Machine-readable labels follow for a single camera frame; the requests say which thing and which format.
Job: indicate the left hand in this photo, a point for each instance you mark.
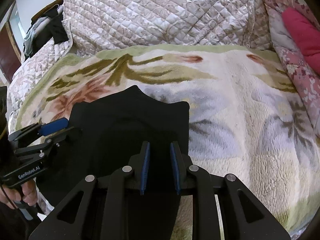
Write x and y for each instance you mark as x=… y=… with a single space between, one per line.
x=29 y=194

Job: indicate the floral plush blanket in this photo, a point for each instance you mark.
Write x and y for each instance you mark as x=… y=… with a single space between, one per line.
x=246 y=116

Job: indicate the pink floral rolled quilt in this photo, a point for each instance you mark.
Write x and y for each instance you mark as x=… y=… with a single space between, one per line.
x=294 y=30

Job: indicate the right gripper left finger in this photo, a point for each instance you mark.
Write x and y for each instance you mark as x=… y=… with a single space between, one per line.
x=95 y=208

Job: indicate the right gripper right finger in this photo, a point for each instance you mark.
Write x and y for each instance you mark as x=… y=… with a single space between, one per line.
x=223 y=207

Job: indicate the beige quilted bedspread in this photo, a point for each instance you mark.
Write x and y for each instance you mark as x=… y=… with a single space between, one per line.
x=90 y=26

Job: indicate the black pants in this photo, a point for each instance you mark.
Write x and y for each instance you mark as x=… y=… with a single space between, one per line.
x=107 y=133

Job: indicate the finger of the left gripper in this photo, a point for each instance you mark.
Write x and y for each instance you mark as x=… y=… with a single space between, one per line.
x=56 y=138
x=39 y=129

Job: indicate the brown wooden door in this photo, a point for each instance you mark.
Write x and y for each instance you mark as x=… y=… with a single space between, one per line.
x=10 y=54

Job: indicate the dark clothes pile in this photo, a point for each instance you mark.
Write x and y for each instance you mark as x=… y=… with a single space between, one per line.
x=47 y=26

